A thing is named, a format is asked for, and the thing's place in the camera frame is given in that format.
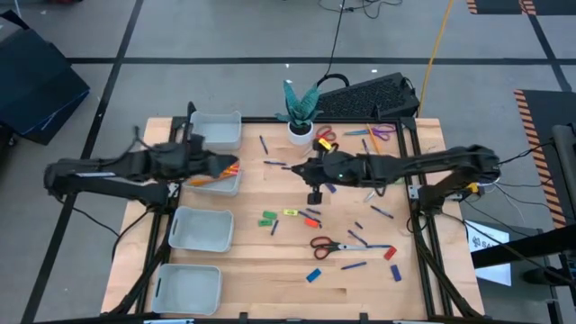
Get black metal table frame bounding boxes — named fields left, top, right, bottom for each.
left=101, top=101, right=485, bottom=324

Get black cable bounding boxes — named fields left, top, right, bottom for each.
left=314, top=0, right=404, bottom=89

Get red handled scissors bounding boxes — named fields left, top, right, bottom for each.
left=299, top=125, right=338, bottom=160

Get green plant in white pot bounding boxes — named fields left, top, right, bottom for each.
left=274, top=79, right=324, bottom=147

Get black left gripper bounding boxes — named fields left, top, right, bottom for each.
left=177, top=133, right=240, bottom=181

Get black and red scissors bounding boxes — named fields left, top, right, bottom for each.
left=310, top=235, right=374, bottom=261

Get yellow cable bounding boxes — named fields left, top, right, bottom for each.
left=417, top=0, right=455, bottom=117

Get white paper sign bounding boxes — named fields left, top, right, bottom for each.
left=464, top=219, right=513, bottom=288

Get black floor block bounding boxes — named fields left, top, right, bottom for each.
left=0, top=8, right=91, bottom=147

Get black hazard striped floor mat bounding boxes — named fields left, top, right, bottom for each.
left=465, top=0, right=576, bottom=17
left=514, top=88, right=576, bottom=230

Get grey plastic bin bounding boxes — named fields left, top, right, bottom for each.
left=167, top=205, right=235, bottom=254
left=188, top=110, right=243, bottom=151
left=151, top=263, right=223, bottom=316
left=182, top=155, right=243, bottom=198

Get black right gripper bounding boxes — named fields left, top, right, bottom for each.
left=292, top=139, right=361, bottom=206

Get purple and teal scissors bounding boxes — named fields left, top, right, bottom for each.
left=343, top=123, right=397, bottom=142

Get black metal beam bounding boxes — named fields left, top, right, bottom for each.
left=470, top=223, right=576, bottom=270

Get dark grey post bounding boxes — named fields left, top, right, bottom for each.
left=552, top=123, right=576, bottom=217

